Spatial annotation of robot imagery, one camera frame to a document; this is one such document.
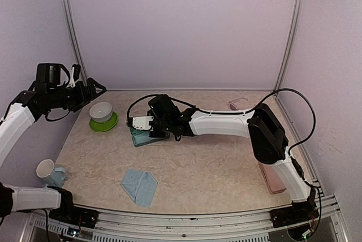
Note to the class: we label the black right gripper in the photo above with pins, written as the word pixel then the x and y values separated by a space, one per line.
pixel 157 135

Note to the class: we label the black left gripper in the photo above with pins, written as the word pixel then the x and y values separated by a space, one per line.
pixel 83 98

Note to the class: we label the grey-blue glasses case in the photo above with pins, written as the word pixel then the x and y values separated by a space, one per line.
pixel 143 132

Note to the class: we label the square light blue cloth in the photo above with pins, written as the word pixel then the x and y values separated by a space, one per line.
pixel 144 140

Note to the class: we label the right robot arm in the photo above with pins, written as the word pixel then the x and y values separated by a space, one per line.
pixel 259 124

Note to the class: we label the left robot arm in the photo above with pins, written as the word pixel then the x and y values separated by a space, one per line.
pixel 55 87

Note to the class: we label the purple lens pink sunglasses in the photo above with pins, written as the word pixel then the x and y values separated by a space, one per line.
pixel 241 103

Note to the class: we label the white bowl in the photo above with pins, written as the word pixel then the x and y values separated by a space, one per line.
pixel 101 112

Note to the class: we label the green plate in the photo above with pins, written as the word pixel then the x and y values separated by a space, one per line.
pixel 104 126

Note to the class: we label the folded light blue cloth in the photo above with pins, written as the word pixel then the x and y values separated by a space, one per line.
pixel 140 187

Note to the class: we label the light blue mug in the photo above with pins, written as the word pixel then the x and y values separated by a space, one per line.
pixel 50 174

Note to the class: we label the pink glasses case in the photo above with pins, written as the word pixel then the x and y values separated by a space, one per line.
pixel 272 180

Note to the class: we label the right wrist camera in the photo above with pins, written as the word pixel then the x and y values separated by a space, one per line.
pixel 141 123

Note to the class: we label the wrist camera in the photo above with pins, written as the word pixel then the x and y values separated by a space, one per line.
pixel 74 75
pixel 141 123

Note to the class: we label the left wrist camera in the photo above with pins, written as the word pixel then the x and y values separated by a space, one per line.
pixel 74 75

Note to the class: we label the front aluminium rail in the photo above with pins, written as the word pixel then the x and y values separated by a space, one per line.
pixel 114 225

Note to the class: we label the left aluminium corner post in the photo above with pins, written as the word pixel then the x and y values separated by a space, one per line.
pixel 73 37

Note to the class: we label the aluminium corner post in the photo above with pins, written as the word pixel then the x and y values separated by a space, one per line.
pixel 73 37
pixel 289 43

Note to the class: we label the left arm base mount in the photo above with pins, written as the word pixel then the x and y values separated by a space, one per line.
pixel 69 213

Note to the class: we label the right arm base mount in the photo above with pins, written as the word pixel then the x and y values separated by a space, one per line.
pixel 296 213

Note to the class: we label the right aluminium corner post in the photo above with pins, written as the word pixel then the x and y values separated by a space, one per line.
pixel 289 43

